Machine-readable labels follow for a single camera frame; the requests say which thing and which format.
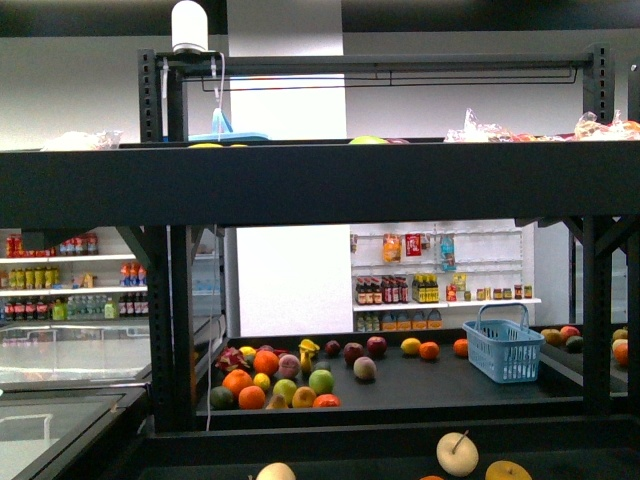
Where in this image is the white store shelf right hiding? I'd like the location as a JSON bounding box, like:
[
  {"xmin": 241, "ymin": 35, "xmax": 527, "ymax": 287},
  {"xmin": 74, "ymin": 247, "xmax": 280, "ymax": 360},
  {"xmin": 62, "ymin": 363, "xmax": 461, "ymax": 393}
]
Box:
[{"xmin": 350, "ymin": 220, "xmax": 541, "ymax": 332}]

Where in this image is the far lemon yellow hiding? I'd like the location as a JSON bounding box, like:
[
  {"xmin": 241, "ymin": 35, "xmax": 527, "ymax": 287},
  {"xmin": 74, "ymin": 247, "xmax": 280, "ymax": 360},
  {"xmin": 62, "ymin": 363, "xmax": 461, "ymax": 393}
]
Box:
[{"xmin": 400, "ymin": 338, "xmax": 421, "ymax": 356}]

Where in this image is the black metal shelf rack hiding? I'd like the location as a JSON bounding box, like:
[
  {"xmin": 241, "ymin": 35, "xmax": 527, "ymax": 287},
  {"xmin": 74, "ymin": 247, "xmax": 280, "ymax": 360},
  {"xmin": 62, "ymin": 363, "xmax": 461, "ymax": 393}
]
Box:
[{"xmin": 1, "ymin": 54, "xmax": 639, "ymax": 479}]

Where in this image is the blue tray on top shelf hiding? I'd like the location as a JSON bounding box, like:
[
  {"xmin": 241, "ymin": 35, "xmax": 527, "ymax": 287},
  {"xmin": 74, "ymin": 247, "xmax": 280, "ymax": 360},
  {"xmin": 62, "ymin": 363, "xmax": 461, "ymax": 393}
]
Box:
[{"xmin": 188, "ymin": 108, "xmax": 270, "ymax": 142}]

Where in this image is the white drinks shelf left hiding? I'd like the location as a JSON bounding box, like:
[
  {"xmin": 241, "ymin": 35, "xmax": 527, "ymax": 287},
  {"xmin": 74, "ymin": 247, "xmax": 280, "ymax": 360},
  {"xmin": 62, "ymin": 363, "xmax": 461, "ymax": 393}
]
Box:
[{"xmin": 1, "ymin": 227, "xmax": 149, "ymax": 323}]

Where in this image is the far dark red apple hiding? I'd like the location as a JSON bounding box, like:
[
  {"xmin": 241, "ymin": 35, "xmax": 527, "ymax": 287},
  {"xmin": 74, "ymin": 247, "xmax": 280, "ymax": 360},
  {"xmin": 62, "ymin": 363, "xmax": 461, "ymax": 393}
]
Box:
[{"xmin": 366, "ymin": 335, "xmax": 388, "ymax": 359}]

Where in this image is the far orange fruit left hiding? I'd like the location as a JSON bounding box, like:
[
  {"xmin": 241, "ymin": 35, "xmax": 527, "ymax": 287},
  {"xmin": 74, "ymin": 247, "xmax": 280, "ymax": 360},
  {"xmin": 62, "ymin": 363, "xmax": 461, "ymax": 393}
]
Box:
[{"xmin": 253, "ymin": 350, "xmax": 280, "ymax": 377}]

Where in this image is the far peach fruit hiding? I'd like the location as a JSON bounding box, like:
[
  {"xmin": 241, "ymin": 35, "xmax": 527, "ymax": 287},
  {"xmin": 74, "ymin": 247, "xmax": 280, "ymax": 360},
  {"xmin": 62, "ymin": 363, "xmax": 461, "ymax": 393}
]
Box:
[{"xmin": 353, "ymin": 356, "xmax": 377, "ymax": 381}]

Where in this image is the far green apple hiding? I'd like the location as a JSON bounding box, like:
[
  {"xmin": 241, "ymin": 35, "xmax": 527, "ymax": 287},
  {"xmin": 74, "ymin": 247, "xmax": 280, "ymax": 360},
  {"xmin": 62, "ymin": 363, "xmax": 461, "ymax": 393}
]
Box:
[{"xmin": 308, "ymin": 369, "xmax": 334, "ymax": 395}]

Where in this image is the pink dragon fruit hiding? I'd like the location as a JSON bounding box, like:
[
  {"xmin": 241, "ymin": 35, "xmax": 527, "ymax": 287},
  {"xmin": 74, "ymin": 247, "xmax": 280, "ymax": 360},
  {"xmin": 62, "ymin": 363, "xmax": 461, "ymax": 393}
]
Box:
[{"xmin": 215, "ymin": 347, "xmax": 250, "ymax": 374}]

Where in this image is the far tangerine orange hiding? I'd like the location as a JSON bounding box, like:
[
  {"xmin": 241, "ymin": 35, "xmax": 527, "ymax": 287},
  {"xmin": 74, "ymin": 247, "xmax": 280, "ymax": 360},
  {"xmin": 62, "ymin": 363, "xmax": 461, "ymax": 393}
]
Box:
[{"xmin": 418, "ymin": 341, "xmax": 440, "ymax": 361}]

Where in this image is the light blue far basket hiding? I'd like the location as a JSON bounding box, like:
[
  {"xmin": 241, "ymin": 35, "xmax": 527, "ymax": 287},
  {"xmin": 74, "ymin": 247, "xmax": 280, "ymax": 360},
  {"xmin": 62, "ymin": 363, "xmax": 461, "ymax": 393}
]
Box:
[{"xmin": 462, "ymin": 302, "xmax": 546, "ymax": 384}]

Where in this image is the white pear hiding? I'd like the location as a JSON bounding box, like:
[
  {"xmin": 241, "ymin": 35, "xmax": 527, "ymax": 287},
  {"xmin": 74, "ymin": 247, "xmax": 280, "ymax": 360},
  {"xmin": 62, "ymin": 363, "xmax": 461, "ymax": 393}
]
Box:
[{"xmin": 436, "ymin": 431, "xmax": 479, "ymax": 478}]

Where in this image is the golden yellow apple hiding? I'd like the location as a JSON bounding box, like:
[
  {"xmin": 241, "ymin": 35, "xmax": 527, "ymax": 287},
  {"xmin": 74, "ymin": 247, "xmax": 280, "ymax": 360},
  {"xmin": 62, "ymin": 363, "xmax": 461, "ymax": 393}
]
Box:
[{"xmin": 485, "ymin": 460, "xmax": 532, "ymax": 480}]

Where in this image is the glass freezer chest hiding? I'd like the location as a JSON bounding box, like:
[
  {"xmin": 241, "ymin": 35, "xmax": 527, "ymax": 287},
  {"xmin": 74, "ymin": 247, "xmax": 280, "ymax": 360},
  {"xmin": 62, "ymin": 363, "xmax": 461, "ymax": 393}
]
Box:
[{"xmin": 1, "ymin": 321, "xmax": 206, "ymax": 479}]

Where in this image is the white dome camera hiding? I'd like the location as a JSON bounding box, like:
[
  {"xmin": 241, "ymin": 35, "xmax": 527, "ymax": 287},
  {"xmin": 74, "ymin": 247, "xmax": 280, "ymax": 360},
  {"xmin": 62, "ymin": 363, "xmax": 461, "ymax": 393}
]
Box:
[{"xmin": 171, "ymin": 0, "xmax": 208, "ymax": 53}]

